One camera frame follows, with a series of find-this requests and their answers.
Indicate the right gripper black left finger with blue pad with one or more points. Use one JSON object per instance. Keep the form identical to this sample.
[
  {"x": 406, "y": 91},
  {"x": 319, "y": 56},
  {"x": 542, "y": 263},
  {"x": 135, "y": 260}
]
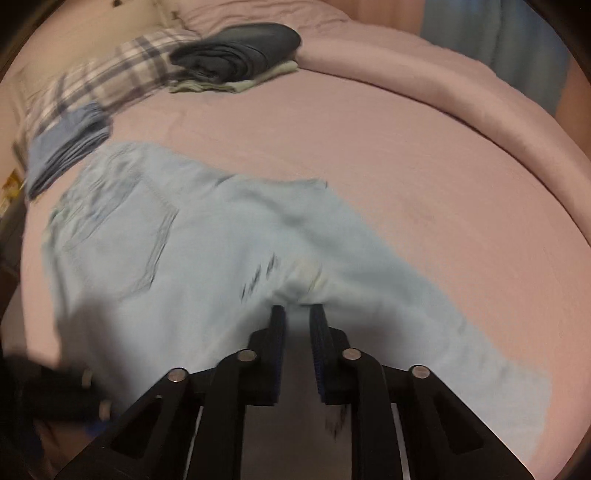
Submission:
[{"x": 190, "y": 425}]

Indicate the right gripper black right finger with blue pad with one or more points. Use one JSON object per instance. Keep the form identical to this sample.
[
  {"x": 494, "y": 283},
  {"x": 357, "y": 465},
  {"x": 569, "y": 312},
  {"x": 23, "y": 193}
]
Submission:
[{"x": 405, "y": 423}]

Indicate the light blue strawberry pants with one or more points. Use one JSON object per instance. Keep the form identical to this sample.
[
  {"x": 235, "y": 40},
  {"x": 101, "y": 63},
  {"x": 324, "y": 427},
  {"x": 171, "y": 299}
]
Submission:
[{"x": 156, "y": 261}]

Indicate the pink bed sheet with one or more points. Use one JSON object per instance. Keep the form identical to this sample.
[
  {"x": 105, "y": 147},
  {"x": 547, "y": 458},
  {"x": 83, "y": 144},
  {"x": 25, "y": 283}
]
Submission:
[{"x": 460, "y": 210}]

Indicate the blue folded garment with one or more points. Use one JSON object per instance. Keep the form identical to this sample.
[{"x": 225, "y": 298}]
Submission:
[{"x": 53, "y": 152}]

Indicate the plaid pillow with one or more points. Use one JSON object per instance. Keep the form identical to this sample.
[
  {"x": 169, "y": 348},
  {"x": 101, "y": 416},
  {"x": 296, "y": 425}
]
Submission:
[{"x": 128, "y": 73}]

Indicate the pale green folded garment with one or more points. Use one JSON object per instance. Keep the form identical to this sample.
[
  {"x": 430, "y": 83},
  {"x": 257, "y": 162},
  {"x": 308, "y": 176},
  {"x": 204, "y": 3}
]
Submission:
[{"x": 196, "y": 86}]

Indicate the dark folded jeans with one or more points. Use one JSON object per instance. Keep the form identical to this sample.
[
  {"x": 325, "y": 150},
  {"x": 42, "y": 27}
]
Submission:
[{"x": 237, "y": 53}]

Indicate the pink and blue curtain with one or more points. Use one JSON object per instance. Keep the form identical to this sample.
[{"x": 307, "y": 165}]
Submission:
[{"x": 509, "y": 37}]

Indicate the pink rolled duvet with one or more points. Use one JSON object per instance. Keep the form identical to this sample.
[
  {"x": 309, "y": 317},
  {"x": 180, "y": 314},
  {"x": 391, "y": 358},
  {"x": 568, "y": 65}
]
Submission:
[{"x": 409, "y": 65}]

